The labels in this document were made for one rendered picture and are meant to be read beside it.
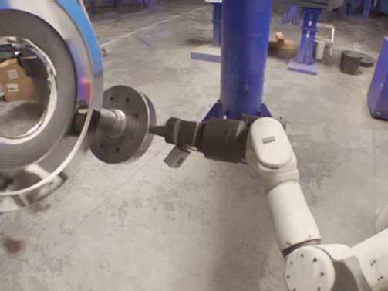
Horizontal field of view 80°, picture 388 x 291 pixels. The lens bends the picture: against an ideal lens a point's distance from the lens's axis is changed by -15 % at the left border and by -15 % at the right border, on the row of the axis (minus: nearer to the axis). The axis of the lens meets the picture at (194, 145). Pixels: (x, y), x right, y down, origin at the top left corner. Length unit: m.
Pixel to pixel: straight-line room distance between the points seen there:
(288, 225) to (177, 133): 0.28
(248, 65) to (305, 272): 1.53
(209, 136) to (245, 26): 1.26
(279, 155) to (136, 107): 0.35
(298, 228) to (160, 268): 1.05
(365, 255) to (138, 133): 0.50
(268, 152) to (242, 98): 1.42
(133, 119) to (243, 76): 1.26
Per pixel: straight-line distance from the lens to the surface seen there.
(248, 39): 1.74
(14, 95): 3.63
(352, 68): 4.12
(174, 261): 1.42
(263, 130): 0.49
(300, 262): 0.40
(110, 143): 0.67
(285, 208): 0.45
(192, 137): 0.54
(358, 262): 0.38
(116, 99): 0.68
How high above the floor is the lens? 1.24
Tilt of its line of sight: 37 degrees down
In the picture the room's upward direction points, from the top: 1 degrees counter-clockwise
